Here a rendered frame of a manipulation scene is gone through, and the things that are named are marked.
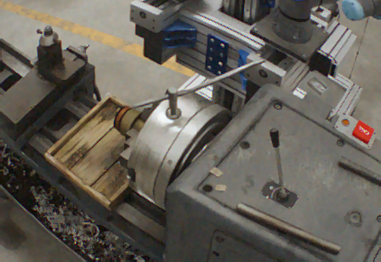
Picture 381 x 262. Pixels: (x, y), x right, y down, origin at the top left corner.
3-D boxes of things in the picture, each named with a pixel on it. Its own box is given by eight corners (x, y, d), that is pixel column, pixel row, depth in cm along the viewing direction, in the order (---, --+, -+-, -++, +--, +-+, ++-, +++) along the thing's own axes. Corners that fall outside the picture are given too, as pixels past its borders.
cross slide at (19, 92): (93, 65, 192) (92, 55, 189) (17, 133, 168) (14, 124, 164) (65, 49, 198) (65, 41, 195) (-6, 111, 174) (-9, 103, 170)
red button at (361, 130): (372, 133, 133) (374, 128, 131) (366, 146, 129) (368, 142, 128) (357, 123, 135) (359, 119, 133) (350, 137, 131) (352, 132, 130)
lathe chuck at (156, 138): (221, 150, 166) (224, 80, 141) (158, 223, 151) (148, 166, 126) (196, 136, 170) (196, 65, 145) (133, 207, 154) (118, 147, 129)
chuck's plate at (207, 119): (230, 156, 165) (236, 87, 140) (167, 229, 150) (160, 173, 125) (221, 150, 166) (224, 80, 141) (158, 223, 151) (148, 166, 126)
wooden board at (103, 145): (179, 142, 178) (180, 133, 175) (110, 212, 157) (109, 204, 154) (110, 100, 189) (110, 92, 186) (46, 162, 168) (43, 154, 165)
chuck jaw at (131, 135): (165, 145, 145) (137, 169, 137) (163, 159, 148) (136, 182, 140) (133, 126, 149) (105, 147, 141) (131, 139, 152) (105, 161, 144)
